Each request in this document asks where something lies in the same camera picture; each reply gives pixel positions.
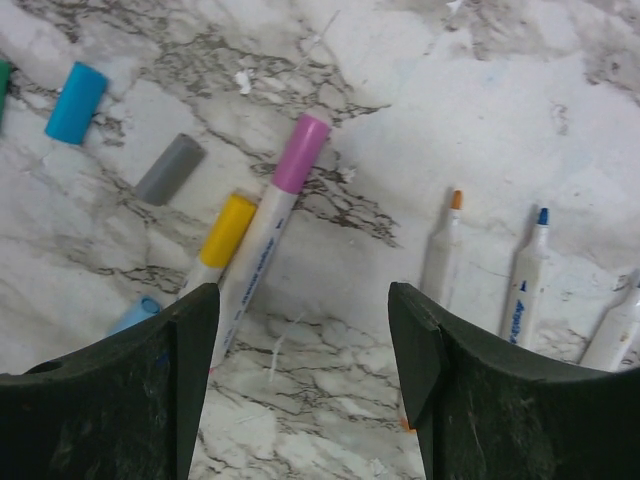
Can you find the blue cap marker pen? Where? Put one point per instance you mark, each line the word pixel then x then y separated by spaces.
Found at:
pixel 527 285

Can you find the light blue pen cap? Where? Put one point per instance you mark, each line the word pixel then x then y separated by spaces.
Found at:
pixel 76 104

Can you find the pale blue pen cap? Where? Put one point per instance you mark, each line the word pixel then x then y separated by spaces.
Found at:
pixel 142 309

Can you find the grey pen cap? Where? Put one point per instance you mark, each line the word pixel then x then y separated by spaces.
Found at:
pixel 170 171

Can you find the yellow cap marker pen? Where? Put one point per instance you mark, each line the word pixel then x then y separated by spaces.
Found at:
pixel 220 244

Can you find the purple cap marker pen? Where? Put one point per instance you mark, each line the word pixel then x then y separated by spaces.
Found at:
pixel 252 258

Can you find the orange cap marker pen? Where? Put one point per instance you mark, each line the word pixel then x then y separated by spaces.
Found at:
pixel 443 254

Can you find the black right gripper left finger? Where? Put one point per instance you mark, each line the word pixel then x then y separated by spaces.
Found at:
pixel 125 407

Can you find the grey cap marker pen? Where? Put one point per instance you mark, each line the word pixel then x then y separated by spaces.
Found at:
pixel 615 333

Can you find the dark green pen cap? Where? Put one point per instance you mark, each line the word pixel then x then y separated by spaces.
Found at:
pixel 5 74

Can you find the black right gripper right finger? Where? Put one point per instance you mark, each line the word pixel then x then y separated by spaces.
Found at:
pixel 483 408

